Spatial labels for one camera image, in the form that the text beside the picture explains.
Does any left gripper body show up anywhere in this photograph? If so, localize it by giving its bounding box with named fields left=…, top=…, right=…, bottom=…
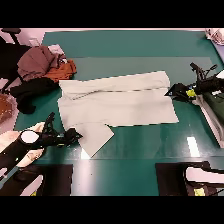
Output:
left=59, top=127, right=84, bottom=147

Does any pale grey T-shirt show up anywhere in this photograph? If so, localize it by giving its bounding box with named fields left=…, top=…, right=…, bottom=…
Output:
left=57, top=70, right=180, bottom=159

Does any small white garment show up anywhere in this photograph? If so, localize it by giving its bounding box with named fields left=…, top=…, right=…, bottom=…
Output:
left=47, top=43, right=66, bottom=56

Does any black office chair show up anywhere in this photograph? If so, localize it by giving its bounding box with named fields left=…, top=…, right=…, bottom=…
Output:
left=0, top=28, right=33, bottom=93

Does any dark green folded garment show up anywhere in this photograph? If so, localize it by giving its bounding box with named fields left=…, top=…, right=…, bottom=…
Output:
left=202, top=91, right=224, bottom=128

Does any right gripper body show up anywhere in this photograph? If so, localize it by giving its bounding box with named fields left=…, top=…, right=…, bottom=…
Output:
left=164, top=83, right=193, bottom=103

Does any orange garment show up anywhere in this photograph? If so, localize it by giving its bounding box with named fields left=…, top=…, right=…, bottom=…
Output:
left=43, top=59, right=78, bottom=84

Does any mauve brown garment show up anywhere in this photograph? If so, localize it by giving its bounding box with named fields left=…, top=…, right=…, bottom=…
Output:
left=17, top=45, right=65, bottom=83

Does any cream garment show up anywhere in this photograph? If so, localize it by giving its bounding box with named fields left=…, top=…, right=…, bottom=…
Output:
left=0, top=121, right=47, bottom=168

